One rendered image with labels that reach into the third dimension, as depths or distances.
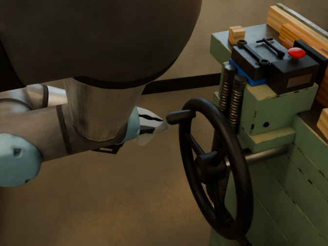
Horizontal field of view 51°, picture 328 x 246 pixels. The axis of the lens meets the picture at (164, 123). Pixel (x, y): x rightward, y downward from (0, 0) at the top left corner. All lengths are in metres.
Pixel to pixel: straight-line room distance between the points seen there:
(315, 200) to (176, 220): 0.93
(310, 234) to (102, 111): 0.61
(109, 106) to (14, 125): 0.23
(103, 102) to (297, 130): 0.52
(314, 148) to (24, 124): 0.51
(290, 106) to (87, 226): 1.14
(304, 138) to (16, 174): 0.52
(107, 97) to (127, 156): 1.59
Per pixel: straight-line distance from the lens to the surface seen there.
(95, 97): 0.27
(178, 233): 1.56
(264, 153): 0.74
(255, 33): 1.01
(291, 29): 0.96
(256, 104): 0.65
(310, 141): 0.71
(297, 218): 0.84
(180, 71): 2.22
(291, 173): 0.80
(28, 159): 0.48
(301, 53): 0.68
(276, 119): 0.71
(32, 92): 0.58
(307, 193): 0.78
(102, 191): 1.72
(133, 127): 0.50
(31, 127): 0.49
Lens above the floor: 1.34
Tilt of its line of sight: 41 degrees down
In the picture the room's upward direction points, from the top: straight up
